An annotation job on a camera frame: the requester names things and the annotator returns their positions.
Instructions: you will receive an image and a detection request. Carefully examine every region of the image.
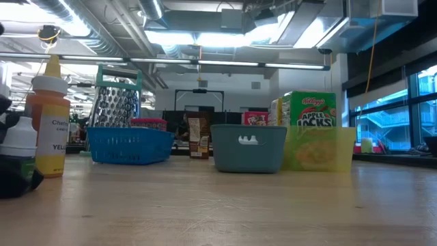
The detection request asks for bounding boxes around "blue plastic basket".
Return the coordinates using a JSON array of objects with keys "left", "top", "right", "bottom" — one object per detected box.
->
[{"left": 86, "top": 126, "right": 176, "bottom": 166}]

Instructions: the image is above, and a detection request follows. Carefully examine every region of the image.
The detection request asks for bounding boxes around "green packaged sponge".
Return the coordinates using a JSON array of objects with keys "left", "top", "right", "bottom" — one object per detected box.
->
[{"left": 281, "top": 90, "right": 337, "bottom": 172}]

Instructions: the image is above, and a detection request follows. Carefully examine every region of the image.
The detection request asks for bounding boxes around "yellow plastic basket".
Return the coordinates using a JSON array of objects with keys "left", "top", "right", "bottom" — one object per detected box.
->
[{"left": 281, "top": 125, "right": 357, "bottom": 173}]

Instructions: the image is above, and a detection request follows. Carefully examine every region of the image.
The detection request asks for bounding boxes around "red spice jar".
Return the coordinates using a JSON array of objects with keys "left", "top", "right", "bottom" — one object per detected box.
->
[{"left": 130, "top": 118, "right": 168, "bottom": 132}]

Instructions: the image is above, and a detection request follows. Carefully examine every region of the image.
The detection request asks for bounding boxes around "rig light bar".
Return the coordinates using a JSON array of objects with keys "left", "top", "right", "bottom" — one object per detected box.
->
[{"left": 0, "top": 48, "right": 333, "bottom": 71}]

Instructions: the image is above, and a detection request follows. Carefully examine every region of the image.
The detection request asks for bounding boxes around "teal-framed metal box grater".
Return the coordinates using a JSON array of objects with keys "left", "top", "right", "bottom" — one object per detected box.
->
[{"left": 89, "top": 64, "right": 143, "bottom": 128}]

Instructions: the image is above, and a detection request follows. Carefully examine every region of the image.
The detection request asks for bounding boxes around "black frame stand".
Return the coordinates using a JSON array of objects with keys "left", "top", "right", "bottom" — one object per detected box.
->
[{"left": 173, "top": 88, "right": 225, "bottom": 112}]

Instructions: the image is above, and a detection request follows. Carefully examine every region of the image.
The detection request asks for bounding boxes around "grey-teal plastic basket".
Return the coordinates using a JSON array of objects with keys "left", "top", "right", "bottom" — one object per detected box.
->
[{"left": 210, "top": 124, "right": 288, "bottom": 174}]

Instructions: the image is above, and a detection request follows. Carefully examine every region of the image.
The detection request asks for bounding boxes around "low red object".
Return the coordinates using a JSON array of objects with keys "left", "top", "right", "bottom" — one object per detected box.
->
[{"left": 353, "top": 145, "right": 385, "bottom": 154}]

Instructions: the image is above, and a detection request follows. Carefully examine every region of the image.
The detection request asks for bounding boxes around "brown paper packet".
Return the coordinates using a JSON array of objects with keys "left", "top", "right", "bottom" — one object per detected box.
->
[{"left": 186, "top": 118, "right": 211, "bottom": 160}]

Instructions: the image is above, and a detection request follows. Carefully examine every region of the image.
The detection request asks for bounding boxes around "orange yellow-capped squeeze bottle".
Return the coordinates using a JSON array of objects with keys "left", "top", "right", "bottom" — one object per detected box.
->
[{"left": 25, "top": 54, "right": 72, "bottom": 178}]

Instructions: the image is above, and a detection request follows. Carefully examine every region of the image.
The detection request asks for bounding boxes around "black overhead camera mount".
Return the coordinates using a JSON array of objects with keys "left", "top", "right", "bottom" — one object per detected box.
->
[{"left": 37, "top": 24, "right": 62, "bottom": 44}]

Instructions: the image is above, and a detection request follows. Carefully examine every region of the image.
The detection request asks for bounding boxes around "black cabinet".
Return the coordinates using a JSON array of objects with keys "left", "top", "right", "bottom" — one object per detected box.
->
[{"left": 160, "top": 109, "right": 244, "bottom": 126}]

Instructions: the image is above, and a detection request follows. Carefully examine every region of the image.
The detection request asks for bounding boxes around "green food colouring dropper bottle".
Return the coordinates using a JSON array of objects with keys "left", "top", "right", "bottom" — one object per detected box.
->
[{"left": 0, "top": 115, "right": 38, "bottom": 184}]

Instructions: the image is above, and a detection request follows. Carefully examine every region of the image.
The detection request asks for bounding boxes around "person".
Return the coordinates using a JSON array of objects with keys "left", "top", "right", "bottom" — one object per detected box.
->
[{"left": 175, "top": 114, "right": 190, "bottom": 141}]

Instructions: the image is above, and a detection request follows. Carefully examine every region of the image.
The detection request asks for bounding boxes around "yellow hanging cord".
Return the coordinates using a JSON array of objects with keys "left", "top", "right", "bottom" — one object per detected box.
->
[{"left": 364, "top": 0, "right": 382, "bottom": 97}]

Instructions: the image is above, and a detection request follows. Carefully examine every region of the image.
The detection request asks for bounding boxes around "red Froot Loops box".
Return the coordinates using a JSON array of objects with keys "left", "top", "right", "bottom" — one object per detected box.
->
[{"left": 241, "top": 111, "right": 269, "bottom": 126}]

